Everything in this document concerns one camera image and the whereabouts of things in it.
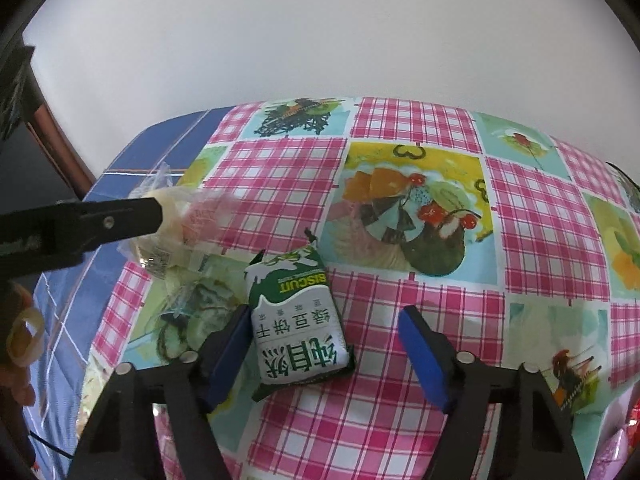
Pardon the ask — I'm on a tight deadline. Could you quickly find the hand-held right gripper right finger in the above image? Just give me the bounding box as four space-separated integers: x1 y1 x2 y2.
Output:
397 305 586 480

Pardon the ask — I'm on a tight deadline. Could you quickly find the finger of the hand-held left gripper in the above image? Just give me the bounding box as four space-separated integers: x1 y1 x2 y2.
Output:
55 196 166 251

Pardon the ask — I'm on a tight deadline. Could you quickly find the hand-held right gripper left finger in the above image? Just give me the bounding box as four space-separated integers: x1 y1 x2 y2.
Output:
67 304 253 480

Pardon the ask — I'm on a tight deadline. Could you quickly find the green white biscuit packet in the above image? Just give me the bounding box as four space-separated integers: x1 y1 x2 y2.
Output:
244 230 357 403

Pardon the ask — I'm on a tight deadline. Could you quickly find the clear pack of round pastries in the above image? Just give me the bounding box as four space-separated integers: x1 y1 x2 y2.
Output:
117 162 241 281

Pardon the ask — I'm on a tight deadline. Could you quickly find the pink snack packet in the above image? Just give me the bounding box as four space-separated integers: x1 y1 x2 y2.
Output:
590 427 640 480

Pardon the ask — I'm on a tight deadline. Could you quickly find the person's left hand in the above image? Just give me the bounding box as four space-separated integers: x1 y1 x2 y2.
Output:
0 282 45 406

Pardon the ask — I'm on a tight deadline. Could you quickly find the dark furniture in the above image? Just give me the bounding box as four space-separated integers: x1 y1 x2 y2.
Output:
0 45 37 143

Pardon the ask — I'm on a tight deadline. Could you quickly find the pink checkered fruit tablecloth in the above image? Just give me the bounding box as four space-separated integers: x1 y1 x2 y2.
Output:
75 96 640 480

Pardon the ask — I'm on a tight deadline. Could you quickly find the brown wooden frame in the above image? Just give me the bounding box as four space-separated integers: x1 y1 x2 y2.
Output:
22 67 98 201

